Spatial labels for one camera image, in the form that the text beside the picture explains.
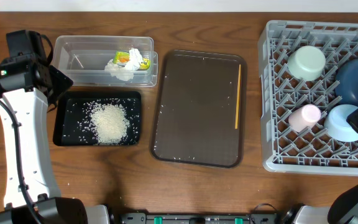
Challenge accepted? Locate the black waste tray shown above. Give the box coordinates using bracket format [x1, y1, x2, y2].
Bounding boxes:
[52, 90, 142, 147]

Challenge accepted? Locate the wooden chopstick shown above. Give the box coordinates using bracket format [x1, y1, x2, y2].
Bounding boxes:
[235, 64, 242, 129]

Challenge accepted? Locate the white tissue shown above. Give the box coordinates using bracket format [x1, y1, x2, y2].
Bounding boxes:
[104, 61, 138, 81]
[124, 48, 143, 71]

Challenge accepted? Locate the clear plastic bin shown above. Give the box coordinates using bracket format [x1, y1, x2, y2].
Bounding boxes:
[52, 35, 158, 87]

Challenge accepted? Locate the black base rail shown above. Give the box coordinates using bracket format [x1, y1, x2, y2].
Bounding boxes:
[118, 213, 280, 224]

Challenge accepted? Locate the light blue small plate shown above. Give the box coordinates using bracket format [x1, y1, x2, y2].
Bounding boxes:
[324, 105, 358, 142]

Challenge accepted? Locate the dark brown serving tray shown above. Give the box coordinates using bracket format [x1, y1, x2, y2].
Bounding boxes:
[150, 50, 247, 168]

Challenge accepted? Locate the yellow green snack wrapper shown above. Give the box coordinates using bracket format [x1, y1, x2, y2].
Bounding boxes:
[112, 52, 150, 70]

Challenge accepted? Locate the pink cup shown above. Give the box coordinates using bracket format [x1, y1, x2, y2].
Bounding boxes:
[288, 104, 321, 133]

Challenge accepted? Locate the pile of white rice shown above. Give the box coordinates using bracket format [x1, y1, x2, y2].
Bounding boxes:
[62, 98, 140, 146]

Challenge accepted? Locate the mint green bowl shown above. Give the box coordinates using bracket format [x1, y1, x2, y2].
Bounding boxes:
[287, 45, 326, 81]

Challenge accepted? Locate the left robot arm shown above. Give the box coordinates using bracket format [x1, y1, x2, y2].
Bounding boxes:
[0, 52, 110, 223]

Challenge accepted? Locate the dark blue plate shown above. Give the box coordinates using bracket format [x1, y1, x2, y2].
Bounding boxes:
[334, 56, 358, 108]

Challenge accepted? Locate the grey dishwasher rack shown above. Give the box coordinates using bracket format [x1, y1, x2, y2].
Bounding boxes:
[257, 20, 358, 176]

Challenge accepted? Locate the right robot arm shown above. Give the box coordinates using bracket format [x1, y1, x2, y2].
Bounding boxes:
[280, 185, 358, 224]

